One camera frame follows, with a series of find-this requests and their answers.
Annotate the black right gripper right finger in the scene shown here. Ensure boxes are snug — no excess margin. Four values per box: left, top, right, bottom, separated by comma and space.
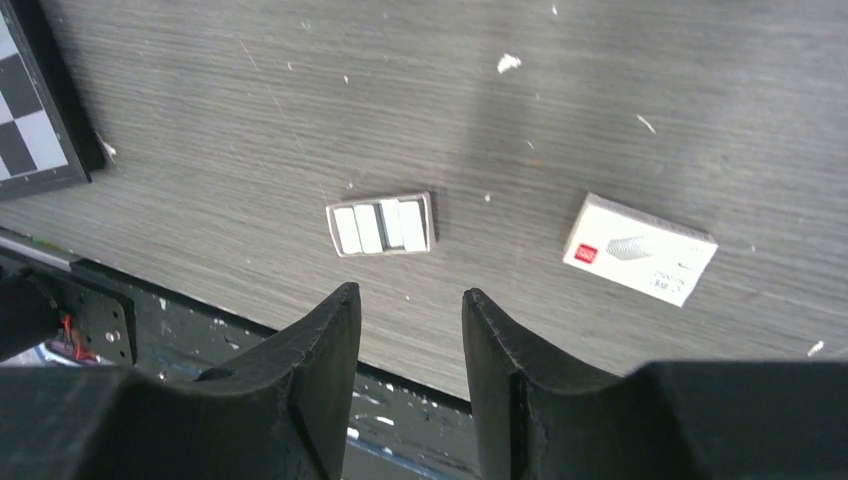
462, 289, 847, 479

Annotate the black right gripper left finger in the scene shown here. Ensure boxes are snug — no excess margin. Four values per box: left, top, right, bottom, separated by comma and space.
1, 282, 361, 479

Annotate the white staple box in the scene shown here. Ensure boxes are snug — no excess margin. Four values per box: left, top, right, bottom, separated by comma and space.
563, 193, 718, 307

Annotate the staple tray with staples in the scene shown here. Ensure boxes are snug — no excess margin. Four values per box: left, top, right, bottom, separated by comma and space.
325, 191, 436, 258

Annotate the black white checkerboard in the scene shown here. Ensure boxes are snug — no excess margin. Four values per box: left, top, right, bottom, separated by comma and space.
1, 1, 106, 201

